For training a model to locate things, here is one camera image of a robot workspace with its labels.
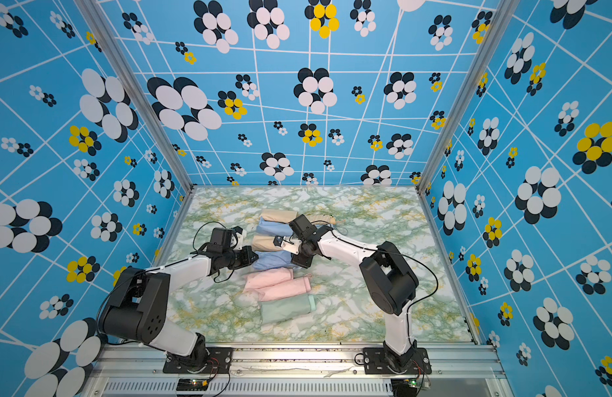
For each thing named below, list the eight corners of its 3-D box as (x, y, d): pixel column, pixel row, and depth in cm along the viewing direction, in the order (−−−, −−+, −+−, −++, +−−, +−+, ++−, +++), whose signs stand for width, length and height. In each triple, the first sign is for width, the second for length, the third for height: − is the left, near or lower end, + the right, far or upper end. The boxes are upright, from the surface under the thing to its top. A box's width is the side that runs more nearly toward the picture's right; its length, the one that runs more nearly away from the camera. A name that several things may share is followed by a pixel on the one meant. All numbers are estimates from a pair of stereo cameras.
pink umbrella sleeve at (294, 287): (258, 304, 86) (257, 301, 83) (257, 291, 89) (255, 288, 86) (312, 290, 89) (312, 287, 86) (309, 278, 91) (309, 275, 89)
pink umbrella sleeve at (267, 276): (246, 289, 89) (244, 286, 86) (246, 275, 92) (244, 271, 90) (294, 280, 91) (293, 277, 88) (292, 267, 94) (291, 263, 92)
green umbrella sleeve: (262, 324, 82) (260, 321, 79) (261, 306, 86) (259, 302, 83) (317, 313, 84) (317, 310, 81) (313, 295, 88) (313, 292, 85)
